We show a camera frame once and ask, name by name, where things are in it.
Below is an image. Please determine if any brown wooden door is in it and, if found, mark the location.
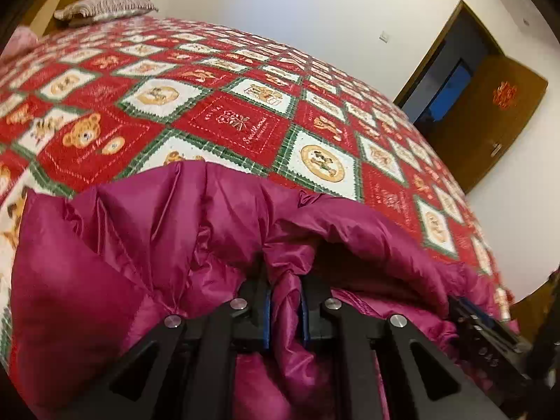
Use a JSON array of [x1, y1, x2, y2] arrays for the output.
[[425, 55, 548, 193]]

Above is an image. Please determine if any dark wooden door frame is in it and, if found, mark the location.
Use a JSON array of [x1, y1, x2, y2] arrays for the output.
[[394, 1, 503, 126]]

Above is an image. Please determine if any pink floral folded blanket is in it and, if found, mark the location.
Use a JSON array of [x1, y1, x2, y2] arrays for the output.
[[0, 26, 39, 64]]

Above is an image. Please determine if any magenta puffer jacket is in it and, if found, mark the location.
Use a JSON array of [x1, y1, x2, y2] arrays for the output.
[[10, 161, 500, 419]]

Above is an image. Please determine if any striped grey pillow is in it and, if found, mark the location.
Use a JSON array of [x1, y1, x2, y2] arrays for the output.
[[53, 0, 158, 27]]

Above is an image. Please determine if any brown wooden dresser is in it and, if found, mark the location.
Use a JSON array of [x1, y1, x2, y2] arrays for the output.
[[511, 268, 559, 369]]

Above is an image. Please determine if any red patchwork bear bedspread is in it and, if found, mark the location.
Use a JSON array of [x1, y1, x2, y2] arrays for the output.
[[0, 14, 513, 373]]

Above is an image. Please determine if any red door decoration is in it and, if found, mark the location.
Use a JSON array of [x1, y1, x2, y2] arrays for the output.
[[492, 80, 518, 110]]

